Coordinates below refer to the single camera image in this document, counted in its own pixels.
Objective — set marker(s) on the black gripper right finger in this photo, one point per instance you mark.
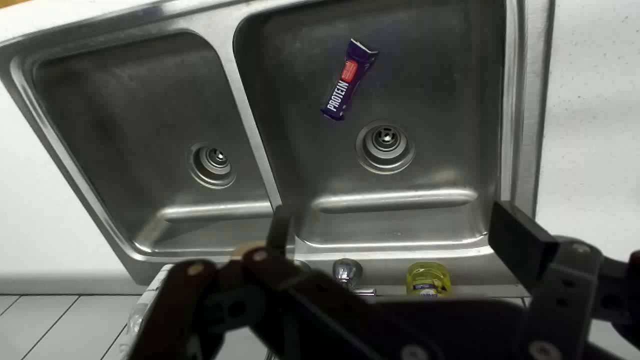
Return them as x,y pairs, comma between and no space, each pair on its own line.
520,243

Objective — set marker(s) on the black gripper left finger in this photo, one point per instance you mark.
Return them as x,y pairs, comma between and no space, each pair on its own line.
277,241

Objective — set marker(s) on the stainless steel double sink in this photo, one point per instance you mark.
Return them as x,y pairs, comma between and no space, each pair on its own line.
182,124

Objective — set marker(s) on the yellow dish soap bottle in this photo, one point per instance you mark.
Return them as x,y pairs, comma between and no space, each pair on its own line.
429,279

